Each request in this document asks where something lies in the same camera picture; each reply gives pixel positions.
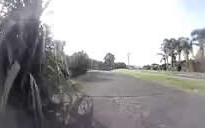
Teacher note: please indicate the dark round tree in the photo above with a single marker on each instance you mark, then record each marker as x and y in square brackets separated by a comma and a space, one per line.
[109, 59]

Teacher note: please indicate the row of dark bushes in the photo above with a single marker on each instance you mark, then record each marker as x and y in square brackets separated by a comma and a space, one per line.
[80, 63]

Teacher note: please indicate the pole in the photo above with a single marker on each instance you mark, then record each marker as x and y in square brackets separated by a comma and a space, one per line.
[128, 59]

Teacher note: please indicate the grey asphalt road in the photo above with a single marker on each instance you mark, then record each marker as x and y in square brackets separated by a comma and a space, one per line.
[136, 100]

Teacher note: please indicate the group of palm trees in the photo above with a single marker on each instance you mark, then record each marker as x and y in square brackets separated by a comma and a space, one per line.
[176, 50]

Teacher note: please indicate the green grass verge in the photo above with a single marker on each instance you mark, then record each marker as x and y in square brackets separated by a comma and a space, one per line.
[176, 80]

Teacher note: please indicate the large long-leaved plant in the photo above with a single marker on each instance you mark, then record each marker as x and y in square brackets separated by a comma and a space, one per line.
[23, 60]

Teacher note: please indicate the dark hedge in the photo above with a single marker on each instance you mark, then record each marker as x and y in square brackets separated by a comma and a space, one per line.
[203, 65]

